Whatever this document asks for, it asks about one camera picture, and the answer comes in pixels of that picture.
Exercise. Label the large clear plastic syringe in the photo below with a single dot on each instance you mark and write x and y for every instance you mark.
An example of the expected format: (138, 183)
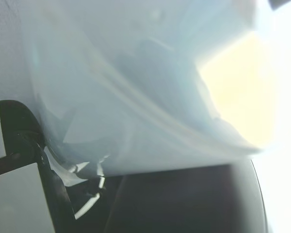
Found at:
(111, 97)

